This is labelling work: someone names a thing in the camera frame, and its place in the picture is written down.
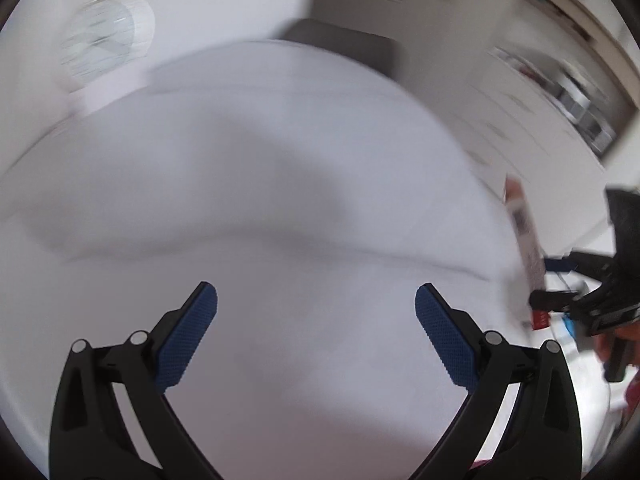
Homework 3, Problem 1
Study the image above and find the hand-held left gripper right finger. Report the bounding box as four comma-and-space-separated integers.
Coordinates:
407, 282, 583, 480

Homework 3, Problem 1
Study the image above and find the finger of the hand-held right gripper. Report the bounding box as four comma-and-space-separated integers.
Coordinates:
529, 284, 601, 317
544, 252, 613, 276

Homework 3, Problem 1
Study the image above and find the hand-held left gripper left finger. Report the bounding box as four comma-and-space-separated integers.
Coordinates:
49, 281, 223, 480

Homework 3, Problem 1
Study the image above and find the white red-ended packet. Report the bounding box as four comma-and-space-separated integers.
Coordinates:
501, 174, 552, 332

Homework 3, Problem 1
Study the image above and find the person's right hand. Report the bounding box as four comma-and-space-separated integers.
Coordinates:
595, 321, 640, 363

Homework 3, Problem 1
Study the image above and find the red patterned cloth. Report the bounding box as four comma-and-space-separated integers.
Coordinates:
624, 367, 640, 413

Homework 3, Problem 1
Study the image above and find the wall shelf with items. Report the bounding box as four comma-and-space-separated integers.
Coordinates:
490, 0, 638, 161

